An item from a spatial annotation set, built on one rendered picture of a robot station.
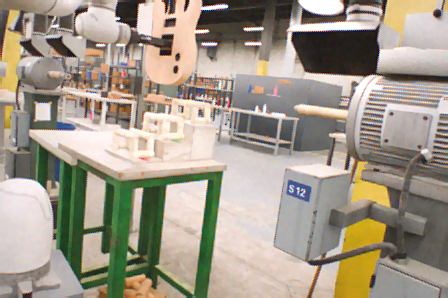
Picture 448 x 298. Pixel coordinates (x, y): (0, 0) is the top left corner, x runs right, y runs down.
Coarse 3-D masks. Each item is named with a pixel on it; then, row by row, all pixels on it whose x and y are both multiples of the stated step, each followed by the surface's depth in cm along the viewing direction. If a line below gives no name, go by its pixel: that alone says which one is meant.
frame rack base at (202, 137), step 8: (176, 128) 177; (184, 128) 172; (192, 128) 168; (200, 128) 170; (208, 128) 174; (184, 136) 172; (192, 136) 168; (200, 136) 171; (208, 136) 175; (192, 144) 168; (200, 144) 172; (208, 144) 176; (192, 152) 169; (200, 152) 173; (208, 152) 177; (192, 160) 171
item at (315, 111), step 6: (300, 108) 117; (306, 108) 115; (312, 108) 114; (318, 108) 113; (324, 108) 112; (330, 108) 111; (306, 114) 116; (312, 114) 114; (318, 114) 113; (324, 114) 111; (330, 114) 109; (336, 114) 108; (342, 114) 107
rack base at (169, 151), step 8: (160, 136) 173; (144, 144) 168; (160, 144) 159; (168, 144) 158; (176, 144) 162; (184, 144) 165; (160, 152) 159; (168, 152) 159; (176, 152) 163; (184, 152) 166; (168, 160) 160; (176, 160) 163; (184, 160) 167
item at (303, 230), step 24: (288, 168) 81; (312, 168) 84; (336, 168) 88; (288, 192) 81; (312, 192) 77; (336, 192) 82; (288, 216) 81; (312, 216) 77; (288, 240) 81; (312, 240) 78; (336, 240) 87; (312, 264) 90
